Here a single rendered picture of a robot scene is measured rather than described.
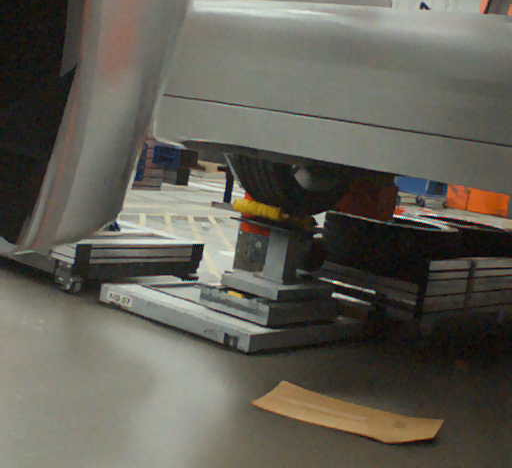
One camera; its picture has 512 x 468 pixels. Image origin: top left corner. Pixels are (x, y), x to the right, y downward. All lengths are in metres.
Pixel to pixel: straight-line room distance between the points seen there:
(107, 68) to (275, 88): 2.01
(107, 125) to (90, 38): 0.09
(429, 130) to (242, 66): 0.63
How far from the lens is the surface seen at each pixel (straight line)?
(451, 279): 4.55
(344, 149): 2.68
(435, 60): 2.49
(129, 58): 0.82
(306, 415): 3.07
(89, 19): 0.75
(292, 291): 3.97
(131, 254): 4.53
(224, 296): 3.96
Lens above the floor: 0.87
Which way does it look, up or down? 5 degrees down
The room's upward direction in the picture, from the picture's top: 9 degrees clockwise
